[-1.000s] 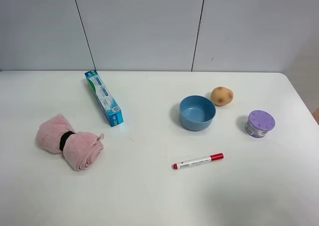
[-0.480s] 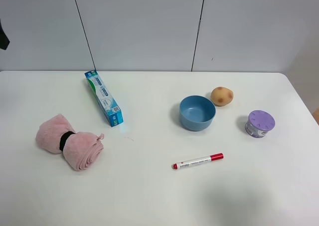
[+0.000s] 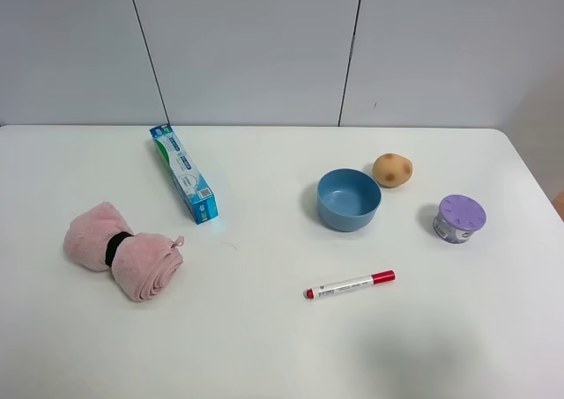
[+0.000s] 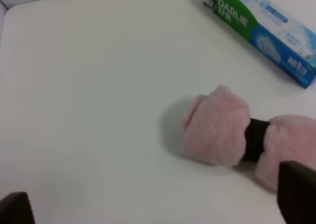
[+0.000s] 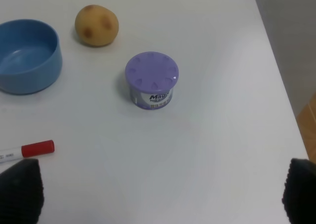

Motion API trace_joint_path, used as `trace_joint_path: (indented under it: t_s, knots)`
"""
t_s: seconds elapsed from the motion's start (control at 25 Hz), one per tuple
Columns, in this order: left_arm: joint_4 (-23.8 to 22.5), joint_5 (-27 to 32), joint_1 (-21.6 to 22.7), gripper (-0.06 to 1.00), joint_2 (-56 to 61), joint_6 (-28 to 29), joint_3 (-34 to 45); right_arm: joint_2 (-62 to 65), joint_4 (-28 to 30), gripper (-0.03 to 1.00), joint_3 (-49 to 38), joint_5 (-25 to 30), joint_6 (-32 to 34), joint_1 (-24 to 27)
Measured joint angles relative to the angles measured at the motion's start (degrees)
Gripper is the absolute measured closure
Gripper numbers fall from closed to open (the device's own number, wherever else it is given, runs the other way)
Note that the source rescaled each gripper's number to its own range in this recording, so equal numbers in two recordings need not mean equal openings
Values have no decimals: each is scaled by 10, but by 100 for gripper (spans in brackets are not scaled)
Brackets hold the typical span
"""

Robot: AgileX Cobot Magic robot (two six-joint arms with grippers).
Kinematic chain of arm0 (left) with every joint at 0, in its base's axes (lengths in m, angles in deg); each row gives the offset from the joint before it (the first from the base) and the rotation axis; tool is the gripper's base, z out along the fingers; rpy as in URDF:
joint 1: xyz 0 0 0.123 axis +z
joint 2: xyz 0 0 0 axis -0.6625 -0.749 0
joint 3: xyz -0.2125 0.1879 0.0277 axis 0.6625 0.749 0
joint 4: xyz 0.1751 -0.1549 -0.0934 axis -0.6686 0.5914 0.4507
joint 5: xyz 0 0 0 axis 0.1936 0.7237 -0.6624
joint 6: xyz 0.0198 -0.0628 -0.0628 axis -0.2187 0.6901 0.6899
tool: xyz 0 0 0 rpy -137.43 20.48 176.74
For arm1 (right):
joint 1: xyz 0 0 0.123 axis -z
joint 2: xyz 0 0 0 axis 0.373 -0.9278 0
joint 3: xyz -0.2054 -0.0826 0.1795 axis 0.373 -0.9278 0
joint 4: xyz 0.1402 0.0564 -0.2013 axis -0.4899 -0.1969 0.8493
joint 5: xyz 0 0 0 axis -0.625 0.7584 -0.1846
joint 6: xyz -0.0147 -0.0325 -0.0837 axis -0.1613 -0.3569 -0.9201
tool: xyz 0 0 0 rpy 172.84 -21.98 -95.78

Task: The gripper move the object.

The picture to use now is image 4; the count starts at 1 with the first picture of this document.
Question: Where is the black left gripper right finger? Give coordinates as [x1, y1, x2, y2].
[277, 161, 316, 224]

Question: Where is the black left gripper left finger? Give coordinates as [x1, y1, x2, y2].
[0, 192, 35, 224]

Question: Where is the black elastic towel band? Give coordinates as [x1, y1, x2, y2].
[242, 118, 270, 163]

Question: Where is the pink rolled towel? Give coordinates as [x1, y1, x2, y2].
[183, 86, 316, 190]

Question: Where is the blue green toothpaste box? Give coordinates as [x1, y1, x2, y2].
[202, 0, 316, 88]

